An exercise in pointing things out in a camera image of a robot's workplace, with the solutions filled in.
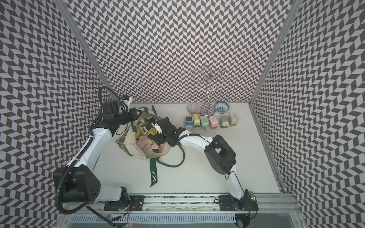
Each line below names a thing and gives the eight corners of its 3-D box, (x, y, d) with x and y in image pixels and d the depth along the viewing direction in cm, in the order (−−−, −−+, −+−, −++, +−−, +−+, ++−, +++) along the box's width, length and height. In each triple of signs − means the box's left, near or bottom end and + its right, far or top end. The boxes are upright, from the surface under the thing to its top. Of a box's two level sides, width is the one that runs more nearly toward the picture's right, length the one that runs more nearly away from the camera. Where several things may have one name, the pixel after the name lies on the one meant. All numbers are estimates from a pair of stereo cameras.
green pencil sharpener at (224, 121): (220, 128, 103) (221, 123, 98) (218, 120, 108) (220, 115, 103) (227, 128, 103) (229, 123, 98) (225, 120, 108) (227, 115, 103)
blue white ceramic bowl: (214, 113, 113) (215, 109, 110) (213, 105, 119) (214, 101, 115) (228, 113, 113) (230, 109, 110) (227, 105, 119) (228, 101, 115)
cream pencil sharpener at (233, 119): (228, 126, 104) (230, 121, 99) (226, 118, 109) (228, 113, 104) (236, 126, 104) (238, 121, 99) (234, 118, 109) (236, 113, 104)
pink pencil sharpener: (209, 129, 104) (210, 123, 98) (208, 122, 108) (209, 116, 102) (216, 129, 104) (218, 123, 98) (215, 122, 108) (217, 116, 102)
